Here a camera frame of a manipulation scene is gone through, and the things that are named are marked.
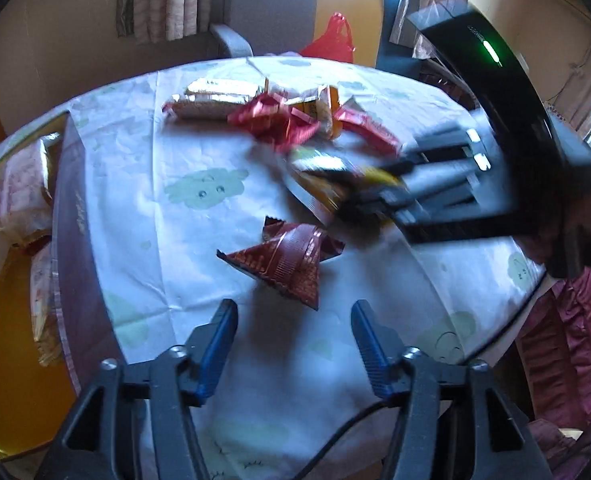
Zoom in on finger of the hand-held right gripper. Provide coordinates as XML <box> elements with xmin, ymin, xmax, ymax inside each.
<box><xmin>338</xmin><ymin>180</ymin><xmax>429</xmax><ymax>228</ymax></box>
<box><xmin>370</xmin><ymin>152</ymin><xmax>476</xmax><ymax>177</ymax></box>

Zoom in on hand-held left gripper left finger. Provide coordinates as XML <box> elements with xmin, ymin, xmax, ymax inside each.
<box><xmin>36</xmin><ymin>299</ymin><xmax>240</xmax><ymax>480</ymax></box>

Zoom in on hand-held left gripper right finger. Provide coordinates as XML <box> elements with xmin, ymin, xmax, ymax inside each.
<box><xmin>350</xmin><ymin>300</ymin><xmax>551</xmax><ymax>480</ymax></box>

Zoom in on yellow black snack packet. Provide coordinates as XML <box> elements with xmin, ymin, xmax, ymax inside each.
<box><xmin>288</xmin><ymin>147</ymin><xmax>406</xmax><ymax>216</ymax></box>

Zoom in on dark red triangular snack packet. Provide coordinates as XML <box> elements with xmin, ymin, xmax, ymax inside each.
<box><xmin>216</xmin><ymin>216</ymin><xmax>346</xmax><ymax>311</ymax></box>

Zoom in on orange gold snack packet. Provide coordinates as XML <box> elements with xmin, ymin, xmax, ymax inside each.
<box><xmin>286</xmin><ymin>85</ymin><xmax>346</xmax><ymax>141</ymax></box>

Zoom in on long snack packet red ends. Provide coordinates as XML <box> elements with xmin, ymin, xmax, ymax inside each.
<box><xmin>163</xmin><ymin>79</ymin><xmax>266</xmax><ymax>121</ymax></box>

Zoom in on gold tin box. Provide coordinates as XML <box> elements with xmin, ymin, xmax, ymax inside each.
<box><xmin>0</xmin><ymin>110</ymin><xmax>129</xmax><ymax>461</ymax></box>

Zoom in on red rectangular snack packet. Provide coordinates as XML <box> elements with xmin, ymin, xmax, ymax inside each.
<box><xmin>333</xmin><ymin>105</ymin><xmax>403</xmax><ymax>156</ymax></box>

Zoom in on white cloud-print tablecloth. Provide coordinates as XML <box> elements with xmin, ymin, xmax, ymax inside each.
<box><xmin>68</xmin><ymin>55</ymin><xmax>549</xmax><ymax>480</ymax></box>

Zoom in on red plastic bag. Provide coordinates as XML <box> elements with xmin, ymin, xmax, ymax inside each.
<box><xmin>299</xmin><ymin>12</ymin><xmax>356</xmax><ymax>63</ymax></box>

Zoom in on yellow blue sofa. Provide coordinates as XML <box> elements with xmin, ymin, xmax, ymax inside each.
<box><xmin>315</xmin><ymin>0</ymin><xmax>426</xmax><ymax>78</ymax></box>

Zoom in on white pink snack packet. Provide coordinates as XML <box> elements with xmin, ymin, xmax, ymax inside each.
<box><xmin>28</xmin><ymin>245</ymin><xmax>69</xmax><ymax>366</ymax></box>

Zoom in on grey armchair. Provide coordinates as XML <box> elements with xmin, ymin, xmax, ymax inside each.
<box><xmin>210</xmin><ymin>0</ymin><xmax>321</xmax><ymax>60</ymax></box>

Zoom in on pink ruffled cloth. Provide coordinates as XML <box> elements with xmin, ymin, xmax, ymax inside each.
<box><xmin>518</xmin><ymin>267</ymin><xmax>591</xmax><ymax>480</ymax></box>

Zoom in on large clear white snack packet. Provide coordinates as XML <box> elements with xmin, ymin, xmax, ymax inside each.
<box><xmin>0</xmin><ymin>132</ymin><xmax>61</xmax><ymax>276</ymax></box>

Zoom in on black cable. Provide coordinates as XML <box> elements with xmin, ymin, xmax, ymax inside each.
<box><xmin>295</xmin><ymin>402</ymin><xmax>401</xmax><ymax>480</ymax></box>

